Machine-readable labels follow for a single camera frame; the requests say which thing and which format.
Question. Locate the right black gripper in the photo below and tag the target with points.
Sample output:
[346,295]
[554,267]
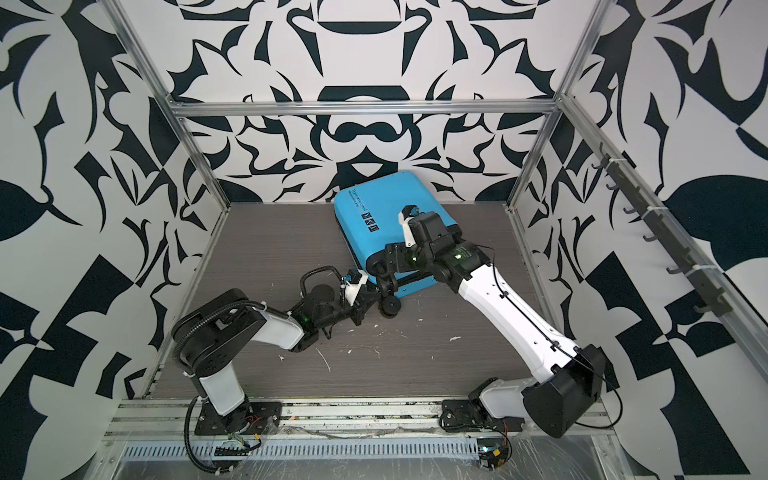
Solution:
[399,252]

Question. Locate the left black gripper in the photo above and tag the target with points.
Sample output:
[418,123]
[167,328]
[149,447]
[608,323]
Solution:
[361,305]

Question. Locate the blue hard-shell suitcase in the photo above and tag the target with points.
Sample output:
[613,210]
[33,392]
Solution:
[368,217]

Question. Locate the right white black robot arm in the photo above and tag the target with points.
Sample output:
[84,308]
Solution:
[566,379]

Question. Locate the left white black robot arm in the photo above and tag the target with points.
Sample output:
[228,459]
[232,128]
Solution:
[207,340]

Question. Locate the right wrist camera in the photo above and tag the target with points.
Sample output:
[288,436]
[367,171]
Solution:
[407,214]

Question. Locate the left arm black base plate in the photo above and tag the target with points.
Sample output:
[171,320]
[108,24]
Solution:
[256,418]

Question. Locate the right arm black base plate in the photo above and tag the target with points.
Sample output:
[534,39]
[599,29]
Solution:
[470,416]

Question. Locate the white slotted cable duct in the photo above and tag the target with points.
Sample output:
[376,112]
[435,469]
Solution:
[349,449]

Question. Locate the aluminium frame rails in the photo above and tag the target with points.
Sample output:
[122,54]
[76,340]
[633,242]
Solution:
[744,323]

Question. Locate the black wall hook rack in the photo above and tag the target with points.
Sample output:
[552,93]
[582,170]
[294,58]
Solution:
[666,230]

